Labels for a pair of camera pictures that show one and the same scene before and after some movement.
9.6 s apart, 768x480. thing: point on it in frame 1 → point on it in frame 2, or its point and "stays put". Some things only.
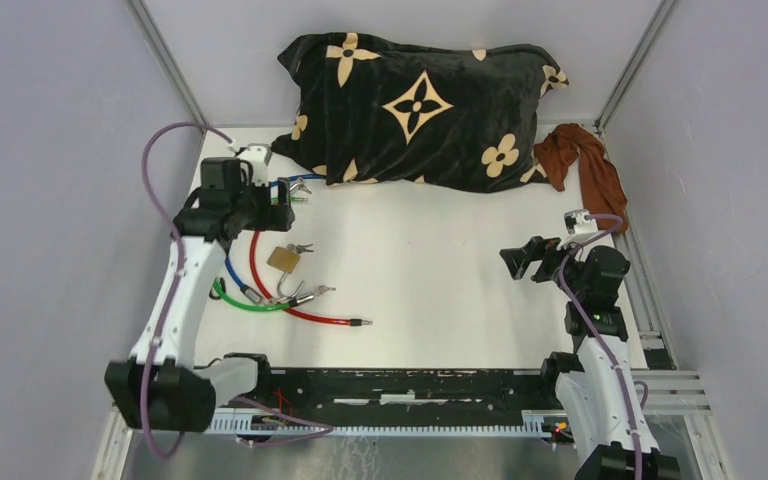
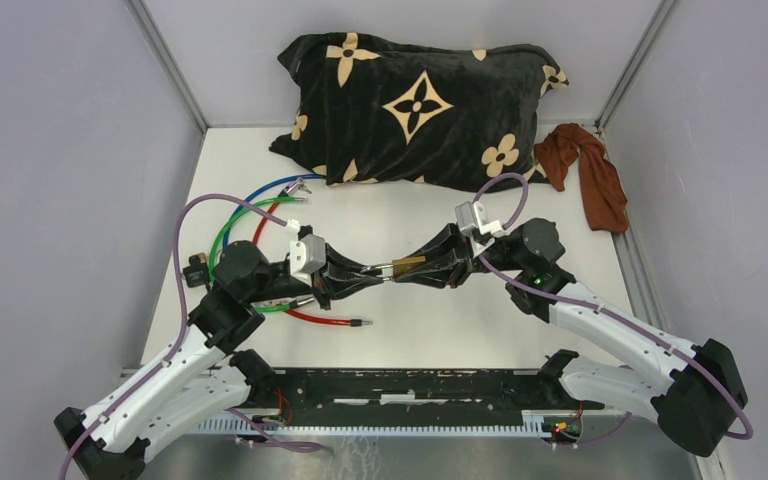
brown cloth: x=603 y=189 stays put
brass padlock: x=285 y=261 → x=389 y=272
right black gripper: x=517 y=259 → x=451 y=258
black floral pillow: x=374 y=111 stays put
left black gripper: x=277 y=218 → x=341 y=284
